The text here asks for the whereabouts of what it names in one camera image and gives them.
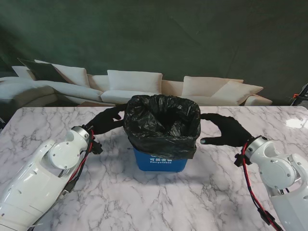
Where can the white sofa back cushion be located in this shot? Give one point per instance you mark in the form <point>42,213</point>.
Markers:
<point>134,80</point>
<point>21,71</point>
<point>77,74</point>

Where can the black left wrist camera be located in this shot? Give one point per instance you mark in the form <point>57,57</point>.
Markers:
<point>97,147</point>

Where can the black tripod with orange clip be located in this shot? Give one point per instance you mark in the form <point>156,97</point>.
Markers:
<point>303,90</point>

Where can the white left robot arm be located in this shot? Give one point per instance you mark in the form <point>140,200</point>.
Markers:
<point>41,178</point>

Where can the beige sofa back cushion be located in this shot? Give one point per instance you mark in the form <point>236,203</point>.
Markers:
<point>96,81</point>

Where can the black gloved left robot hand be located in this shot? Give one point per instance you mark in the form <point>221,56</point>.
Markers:
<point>106,120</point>

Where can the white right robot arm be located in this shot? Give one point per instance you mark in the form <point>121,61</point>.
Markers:
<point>281,173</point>

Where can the dark grey cushion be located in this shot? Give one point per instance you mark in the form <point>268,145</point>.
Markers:
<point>45,71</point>

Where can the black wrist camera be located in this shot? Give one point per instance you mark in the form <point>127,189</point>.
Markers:
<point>97,147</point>
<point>239,160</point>

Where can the black plastic garbage bag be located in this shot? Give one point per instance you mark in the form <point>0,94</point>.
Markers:
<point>163,125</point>

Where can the blue plastic recycling bin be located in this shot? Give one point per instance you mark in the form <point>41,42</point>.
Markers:
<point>160,164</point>

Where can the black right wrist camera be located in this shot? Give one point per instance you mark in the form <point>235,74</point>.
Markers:
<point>239,160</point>

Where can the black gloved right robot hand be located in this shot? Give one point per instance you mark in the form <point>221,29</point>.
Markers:
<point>231,132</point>

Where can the long white sofa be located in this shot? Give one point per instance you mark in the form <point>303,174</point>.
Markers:
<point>79,92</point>

